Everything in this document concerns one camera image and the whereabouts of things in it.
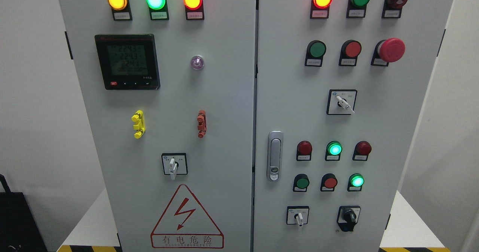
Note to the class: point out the white selector switch door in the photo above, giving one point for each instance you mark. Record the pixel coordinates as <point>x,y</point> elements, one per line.
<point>174,164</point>

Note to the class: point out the red terminal clip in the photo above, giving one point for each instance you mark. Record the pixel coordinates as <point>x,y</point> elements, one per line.
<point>202,125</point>

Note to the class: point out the grey electrical control cabinet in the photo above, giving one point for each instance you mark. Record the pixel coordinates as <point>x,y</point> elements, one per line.
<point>254,81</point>

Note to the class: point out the dark red lamp left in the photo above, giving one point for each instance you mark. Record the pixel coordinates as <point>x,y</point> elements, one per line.
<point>304,151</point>

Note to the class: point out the dark red lamp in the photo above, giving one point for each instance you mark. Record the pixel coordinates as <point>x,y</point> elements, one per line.
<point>362,151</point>
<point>304,151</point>

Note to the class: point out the lit green lamp middle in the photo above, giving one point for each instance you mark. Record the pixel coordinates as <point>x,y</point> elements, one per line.
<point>333,151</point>

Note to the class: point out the lit green lamp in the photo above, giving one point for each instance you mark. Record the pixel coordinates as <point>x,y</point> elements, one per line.
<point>158,10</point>
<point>333,151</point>

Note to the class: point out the yellow terminal clip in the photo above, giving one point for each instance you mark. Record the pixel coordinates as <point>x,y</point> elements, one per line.
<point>139,124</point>

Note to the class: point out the green push button upper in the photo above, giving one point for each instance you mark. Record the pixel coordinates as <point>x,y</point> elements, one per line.
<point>315,51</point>

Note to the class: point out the red push button lower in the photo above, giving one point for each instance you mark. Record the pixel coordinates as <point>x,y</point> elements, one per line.
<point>328,183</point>

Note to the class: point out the red push button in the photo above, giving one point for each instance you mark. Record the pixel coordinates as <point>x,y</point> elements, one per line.
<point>349,53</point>
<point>328,183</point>

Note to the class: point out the red electric hazard warning sticker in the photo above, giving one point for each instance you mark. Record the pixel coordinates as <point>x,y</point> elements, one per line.
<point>185,224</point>

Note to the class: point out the black digital power meter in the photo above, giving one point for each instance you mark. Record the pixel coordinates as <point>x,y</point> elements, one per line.
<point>128,61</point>

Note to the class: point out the lit red lamp left door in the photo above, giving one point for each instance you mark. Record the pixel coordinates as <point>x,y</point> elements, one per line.
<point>194,9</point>

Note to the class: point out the lit red lamp door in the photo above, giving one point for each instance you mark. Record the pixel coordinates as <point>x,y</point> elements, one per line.
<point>320,9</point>
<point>194,9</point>

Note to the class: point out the dark red lamp right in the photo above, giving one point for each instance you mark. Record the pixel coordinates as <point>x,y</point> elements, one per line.
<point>362,151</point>

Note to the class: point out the red push button upper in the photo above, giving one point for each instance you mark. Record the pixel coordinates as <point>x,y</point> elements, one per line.
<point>349,53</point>

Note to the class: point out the lit green push button lower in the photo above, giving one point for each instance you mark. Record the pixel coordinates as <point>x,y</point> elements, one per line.
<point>355,183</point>

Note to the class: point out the lit green lamp top left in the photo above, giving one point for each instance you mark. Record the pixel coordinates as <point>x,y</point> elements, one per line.
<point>158,10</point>

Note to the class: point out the lit red lamp right door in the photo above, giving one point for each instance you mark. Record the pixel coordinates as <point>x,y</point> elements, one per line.
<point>320,9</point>

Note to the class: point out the red emergency stop mushroom button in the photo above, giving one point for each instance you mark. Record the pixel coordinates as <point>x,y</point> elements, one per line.
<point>388,51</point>

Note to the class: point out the yellow indicator lamp top left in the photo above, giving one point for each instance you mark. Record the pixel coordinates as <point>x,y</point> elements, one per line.
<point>121,10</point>

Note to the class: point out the unlit green lamp top right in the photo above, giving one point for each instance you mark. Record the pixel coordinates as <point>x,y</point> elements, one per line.
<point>357,8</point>

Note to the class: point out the dark red buzzer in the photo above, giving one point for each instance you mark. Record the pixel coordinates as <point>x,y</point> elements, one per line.
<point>393,8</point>

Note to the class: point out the silver door handle lock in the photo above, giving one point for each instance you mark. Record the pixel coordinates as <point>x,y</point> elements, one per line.
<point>275,143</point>

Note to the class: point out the white selector switch right upper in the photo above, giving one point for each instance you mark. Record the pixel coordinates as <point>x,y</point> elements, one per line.
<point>341,101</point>

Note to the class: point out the white selector switch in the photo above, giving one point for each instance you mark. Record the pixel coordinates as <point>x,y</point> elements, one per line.
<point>341,101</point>
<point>297,215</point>

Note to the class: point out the white selector switch bottom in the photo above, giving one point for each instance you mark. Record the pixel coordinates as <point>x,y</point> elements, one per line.
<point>297,215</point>

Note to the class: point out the black rotary knob switch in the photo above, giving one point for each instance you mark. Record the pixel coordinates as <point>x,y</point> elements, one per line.
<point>347,217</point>

